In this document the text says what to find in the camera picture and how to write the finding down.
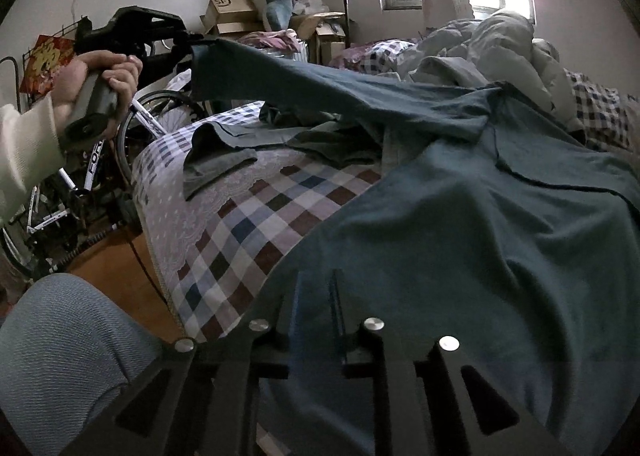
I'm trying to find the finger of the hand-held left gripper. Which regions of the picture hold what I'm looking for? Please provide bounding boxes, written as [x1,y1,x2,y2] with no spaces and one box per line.
[141,47,195,75]
[159,30,220,47]

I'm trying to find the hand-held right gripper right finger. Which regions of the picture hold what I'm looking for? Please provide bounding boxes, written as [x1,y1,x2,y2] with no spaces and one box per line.
[329,269,572,456]

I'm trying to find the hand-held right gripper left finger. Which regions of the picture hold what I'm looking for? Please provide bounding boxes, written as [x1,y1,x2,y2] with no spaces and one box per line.
[60,275,304,456]

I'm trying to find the teal long-sleeved shirt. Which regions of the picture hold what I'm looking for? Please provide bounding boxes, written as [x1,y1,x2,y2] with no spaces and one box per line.
[190,36,640,456]

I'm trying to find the person's left forearm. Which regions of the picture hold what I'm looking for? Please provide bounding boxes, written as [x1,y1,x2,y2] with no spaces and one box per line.
[0,93,66,232]

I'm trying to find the person's left hand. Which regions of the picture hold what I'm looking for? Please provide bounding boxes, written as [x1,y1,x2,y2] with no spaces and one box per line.
[52,50,144,137]

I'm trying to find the pink cloth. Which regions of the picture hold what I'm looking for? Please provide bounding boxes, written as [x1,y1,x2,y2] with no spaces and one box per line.
[239,28,307,54]

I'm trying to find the olive green garment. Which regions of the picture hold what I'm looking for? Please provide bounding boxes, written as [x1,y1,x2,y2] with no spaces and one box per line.
[182,103,388,202]

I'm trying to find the checkered bed sheet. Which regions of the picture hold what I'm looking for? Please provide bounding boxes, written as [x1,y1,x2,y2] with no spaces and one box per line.
[131,101,401,456]

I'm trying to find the open cardboard box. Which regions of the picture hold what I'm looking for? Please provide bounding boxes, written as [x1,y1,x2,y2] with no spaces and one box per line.
[287,11,348,64]

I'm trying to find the white bicycle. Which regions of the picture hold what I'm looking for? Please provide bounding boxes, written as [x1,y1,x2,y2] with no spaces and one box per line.
[0,68,213,282]

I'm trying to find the checkered dotted pillow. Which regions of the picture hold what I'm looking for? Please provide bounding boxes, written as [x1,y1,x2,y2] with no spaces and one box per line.
[562,67,640,154]
[327,38,423,76]

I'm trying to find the person's leg blue trousers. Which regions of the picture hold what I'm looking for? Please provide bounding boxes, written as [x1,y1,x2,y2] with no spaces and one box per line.
[0,273,168,456]

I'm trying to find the grey-green crumpled cloth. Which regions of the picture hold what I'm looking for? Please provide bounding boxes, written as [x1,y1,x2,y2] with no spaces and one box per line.
[410,55,496,87]

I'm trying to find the pale green puffy duvet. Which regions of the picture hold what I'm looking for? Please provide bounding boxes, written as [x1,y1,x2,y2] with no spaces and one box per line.
[415,8,586,137]

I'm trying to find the red wall poster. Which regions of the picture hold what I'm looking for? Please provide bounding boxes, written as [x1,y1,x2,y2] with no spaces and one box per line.
[20,33,82,94]

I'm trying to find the black floor cable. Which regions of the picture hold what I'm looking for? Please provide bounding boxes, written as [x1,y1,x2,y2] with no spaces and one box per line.
[127,236,173,309]

